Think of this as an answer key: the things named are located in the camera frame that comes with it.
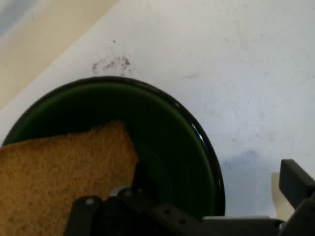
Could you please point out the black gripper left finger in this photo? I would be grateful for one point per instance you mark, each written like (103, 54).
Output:
(128, 211)

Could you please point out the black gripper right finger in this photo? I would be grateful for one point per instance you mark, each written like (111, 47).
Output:
(295, 186)

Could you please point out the tan sponge slice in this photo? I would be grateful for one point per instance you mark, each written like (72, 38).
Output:
(56, 177)

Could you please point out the dark green round plate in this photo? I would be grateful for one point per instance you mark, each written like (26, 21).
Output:
(169, 147)

